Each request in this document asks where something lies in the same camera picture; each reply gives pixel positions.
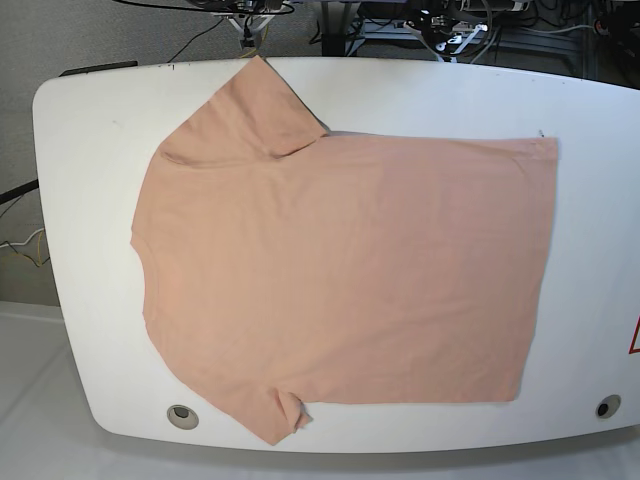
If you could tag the round table grommet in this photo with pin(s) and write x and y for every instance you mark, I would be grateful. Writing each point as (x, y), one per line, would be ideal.
(182, 417)
(608, 406)

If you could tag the black table leg post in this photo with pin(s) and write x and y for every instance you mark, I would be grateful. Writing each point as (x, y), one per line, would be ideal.
(334, 19)

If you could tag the black bar behind table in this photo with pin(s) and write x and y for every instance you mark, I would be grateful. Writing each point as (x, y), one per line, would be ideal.
(99, 68)

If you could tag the red triangle sticker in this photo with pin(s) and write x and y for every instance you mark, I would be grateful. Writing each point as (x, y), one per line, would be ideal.
(634, 346)

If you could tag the left round table grommet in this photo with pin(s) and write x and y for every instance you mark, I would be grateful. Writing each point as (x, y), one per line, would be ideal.
(182, 417)

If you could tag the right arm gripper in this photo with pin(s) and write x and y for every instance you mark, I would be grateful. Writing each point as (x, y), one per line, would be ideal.
(251, 18)

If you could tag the aluminium frame rail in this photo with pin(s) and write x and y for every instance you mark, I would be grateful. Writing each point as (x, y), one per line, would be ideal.
(565, 41)

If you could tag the right round table grommet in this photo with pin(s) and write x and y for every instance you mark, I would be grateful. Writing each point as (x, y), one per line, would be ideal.
(608, 406)

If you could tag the peach pink T-shirt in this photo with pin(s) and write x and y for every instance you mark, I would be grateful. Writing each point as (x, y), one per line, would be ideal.
(286, 265)

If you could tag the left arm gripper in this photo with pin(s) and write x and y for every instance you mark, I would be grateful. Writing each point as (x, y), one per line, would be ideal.
(452, 35)

